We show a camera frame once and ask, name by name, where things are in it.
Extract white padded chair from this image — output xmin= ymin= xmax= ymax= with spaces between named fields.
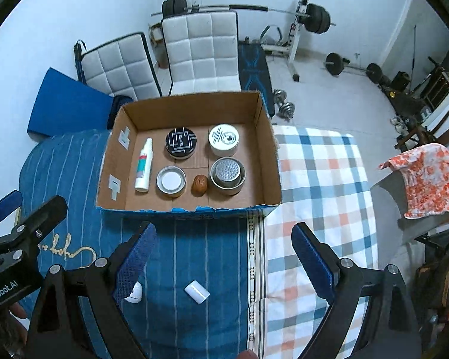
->
xmin=161 ymin=11 xmax=244 ymax=96
xmin=74 ymin=32 xmax=163 ymax=101

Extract black box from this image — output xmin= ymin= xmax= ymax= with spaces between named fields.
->
xmin=391 ymin=71 xmax=411 ymax=91

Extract dark blue cloth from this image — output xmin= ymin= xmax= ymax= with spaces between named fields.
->
xmin=107 ymin=95 xmax=135 ymax=131

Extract white rounded case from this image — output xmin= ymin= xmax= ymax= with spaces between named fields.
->
xmin=124 ymin=282 xmax=143 ymax=304

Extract white round tin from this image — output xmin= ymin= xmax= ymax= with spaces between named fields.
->
xmin=208 ymin=124 xmax=240 ymax=157

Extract long barbell with black plates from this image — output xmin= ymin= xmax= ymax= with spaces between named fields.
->
xmin=151 ymin=0 xmax=337 ymax=34

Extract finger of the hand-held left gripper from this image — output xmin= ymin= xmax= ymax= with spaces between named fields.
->
xmin=0 ymin=191 xmax=23 ymax=229
xmin=0 ymin=196 xmax=68 ymax=270

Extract brown walnut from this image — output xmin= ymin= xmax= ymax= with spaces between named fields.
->
xmin=192 ymin=174 xmax=209 ymax=197

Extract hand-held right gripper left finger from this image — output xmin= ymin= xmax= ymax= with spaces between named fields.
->
xmin=24 ymin=221 xmax=157 ymax=359

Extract silver perforated round jar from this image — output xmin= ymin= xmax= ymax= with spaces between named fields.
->
xmin=210 ymin=157 xmax=246 ymax=197

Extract wooden chair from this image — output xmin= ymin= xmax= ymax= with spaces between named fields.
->
xmin=370 ymin=107 xmax=449 ymax=240

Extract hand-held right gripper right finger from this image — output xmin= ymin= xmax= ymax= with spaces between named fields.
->
xmin=292 ymin=222 xmax=421 ymax=359

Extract black blue bench pad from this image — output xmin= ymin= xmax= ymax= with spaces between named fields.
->
xmin=237 ymin=43 xmax=275 ymax=118

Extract checkered blanket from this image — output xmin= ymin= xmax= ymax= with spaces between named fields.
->
xmin=247 ymin=125 xmax=378 ymax=359

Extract white weight rack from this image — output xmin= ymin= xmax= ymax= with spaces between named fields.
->
xmin=189 ymin=0 xmax=313 ymax=82

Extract black round tin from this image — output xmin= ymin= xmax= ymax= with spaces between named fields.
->
xmin=165 ymin=127 xmax=197 ymax=159

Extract small white cylinder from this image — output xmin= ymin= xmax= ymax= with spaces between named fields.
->
xmin=184 ymin=279 xmax=210 ymax=303

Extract cardboard box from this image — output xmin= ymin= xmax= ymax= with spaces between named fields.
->
xmin=95 ymin=90 xmax=283 ymax=218

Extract short barbell with black plates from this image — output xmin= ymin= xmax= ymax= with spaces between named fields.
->
xmin=324 ymin=52 xmax=386 ymax=85

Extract person's left hand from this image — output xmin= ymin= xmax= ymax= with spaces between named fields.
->
xmin=5 ymin=301 xmax=28 ymax=345

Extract orange floral towel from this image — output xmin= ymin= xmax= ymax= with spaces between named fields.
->
xmin=378 ymin=144 xmax=449 ymax=219

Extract grey cable handle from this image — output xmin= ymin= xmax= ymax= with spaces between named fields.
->
xmin=261 ymin=24 xmax=283 ymax=44

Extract blue striped blanket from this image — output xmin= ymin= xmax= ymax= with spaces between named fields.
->
xmin=19 ymin=129 xmax=266 ymax=359

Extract white spray bottle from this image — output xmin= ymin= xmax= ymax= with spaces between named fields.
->
xmin=134 ymin=138 xmax=154 ymax=193

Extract white shoes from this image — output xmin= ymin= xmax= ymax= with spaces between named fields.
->
xmin=389 ymin=117 xmax=409 ymax=134

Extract blue foam mat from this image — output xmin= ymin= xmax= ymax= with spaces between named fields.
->
xmin=27 ymin=67 xmax=115 ymax=137

